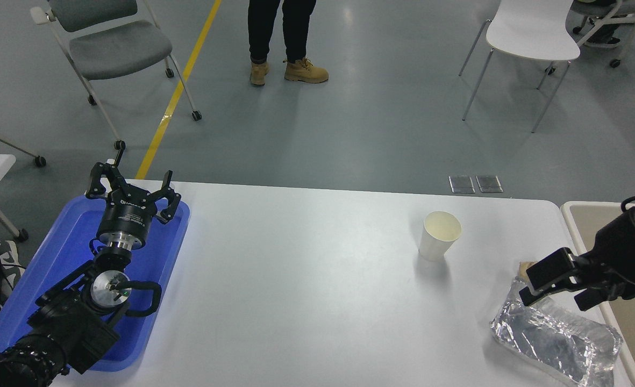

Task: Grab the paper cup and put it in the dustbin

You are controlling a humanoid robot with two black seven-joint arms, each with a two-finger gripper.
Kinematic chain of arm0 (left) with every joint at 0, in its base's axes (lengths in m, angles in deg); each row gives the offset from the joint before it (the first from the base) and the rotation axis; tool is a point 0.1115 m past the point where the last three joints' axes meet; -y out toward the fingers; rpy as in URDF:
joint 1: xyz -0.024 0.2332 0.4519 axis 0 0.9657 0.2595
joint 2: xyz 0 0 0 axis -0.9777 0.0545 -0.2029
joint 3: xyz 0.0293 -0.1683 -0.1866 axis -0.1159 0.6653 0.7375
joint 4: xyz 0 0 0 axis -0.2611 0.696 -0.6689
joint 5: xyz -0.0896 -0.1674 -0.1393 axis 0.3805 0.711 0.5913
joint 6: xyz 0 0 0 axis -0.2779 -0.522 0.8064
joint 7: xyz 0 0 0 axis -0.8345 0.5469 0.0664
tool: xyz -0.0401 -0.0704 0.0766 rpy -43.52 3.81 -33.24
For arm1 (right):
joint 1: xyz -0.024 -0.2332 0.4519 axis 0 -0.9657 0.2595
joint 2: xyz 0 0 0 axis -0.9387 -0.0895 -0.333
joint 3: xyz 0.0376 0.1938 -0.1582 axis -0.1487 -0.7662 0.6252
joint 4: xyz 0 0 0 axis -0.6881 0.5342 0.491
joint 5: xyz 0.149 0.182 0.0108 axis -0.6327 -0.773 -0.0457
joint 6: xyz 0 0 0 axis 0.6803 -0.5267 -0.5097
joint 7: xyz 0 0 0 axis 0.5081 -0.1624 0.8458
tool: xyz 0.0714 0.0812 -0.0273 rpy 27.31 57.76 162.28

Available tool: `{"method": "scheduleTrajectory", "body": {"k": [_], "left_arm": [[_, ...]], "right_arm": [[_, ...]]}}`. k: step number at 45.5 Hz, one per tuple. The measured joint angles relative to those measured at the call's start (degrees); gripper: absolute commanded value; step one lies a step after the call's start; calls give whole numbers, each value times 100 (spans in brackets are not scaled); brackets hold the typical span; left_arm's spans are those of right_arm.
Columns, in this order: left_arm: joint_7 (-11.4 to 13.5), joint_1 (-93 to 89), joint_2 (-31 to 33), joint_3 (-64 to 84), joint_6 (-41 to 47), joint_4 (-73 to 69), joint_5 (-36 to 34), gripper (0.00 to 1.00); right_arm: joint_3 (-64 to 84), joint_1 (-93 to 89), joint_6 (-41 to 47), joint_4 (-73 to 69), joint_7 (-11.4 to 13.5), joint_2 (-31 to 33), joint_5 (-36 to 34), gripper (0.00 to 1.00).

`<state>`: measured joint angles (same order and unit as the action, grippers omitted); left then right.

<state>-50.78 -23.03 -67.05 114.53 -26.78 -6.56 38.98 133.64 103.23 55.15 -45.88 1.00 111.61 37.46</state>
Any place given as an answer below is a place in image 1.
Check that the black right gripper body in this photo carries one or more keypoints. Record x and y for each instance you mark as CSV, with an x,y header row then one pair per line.
x,y
626,258

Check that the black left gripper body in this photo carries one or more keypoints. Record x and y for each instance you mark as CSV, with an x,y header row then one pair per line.
x,y
126,223

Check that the white paper cup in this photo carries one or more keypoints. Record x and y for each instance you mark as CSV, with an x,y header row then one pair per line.
x,y
435,247

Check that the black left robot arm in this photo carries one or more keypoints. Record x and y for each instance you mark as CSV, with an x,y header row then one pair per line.
x,y
64,322

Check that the crumpled tan paper ball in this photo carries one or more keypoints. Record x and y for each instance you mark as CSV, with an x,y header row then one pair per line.
x,y
526,267

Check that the blue plastic tray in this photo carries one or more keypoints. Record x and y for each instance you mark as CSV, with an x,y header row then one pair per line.
x,y
64,242

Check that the grey chair base with castor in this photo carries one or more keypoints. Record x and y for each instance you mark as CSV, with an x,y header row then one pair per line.
x,y
40,160

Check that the silver floor socket plate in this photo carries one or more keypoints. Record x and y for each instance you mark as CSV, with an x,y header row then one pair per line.
x,y
461,184
489,183

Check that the grey padded chair on castors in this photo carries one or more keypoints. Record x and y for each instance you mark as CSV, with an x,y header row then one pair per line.
x,y
591,5
113,48

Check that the person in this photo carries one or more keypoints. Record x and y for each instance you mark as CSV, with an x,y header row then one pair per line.
x,y
263,27

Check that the white plastic chair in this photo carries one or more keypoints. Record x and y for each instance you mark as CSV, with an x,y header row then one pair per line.
x,y
527,27

